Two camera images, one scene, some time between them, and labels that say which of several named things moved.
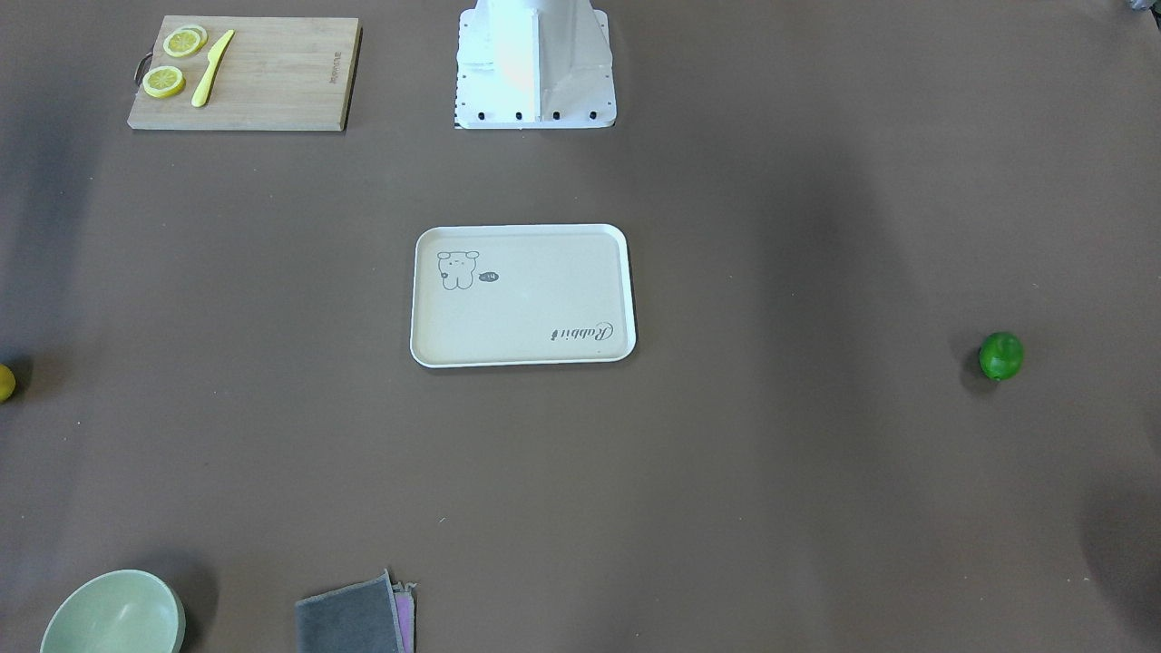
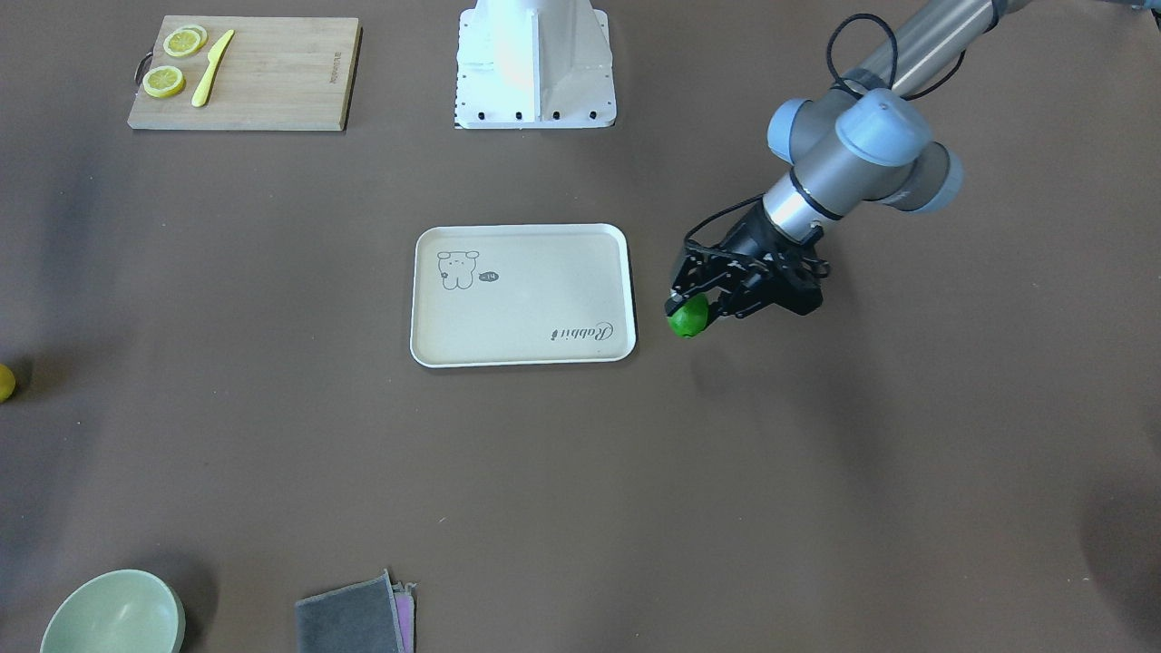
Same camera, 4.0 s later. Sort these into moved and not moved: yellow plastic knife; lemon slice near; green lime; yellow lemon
Moved: green lime
Not moved: yellow lemon; lemon slice near; yellow plastic knife
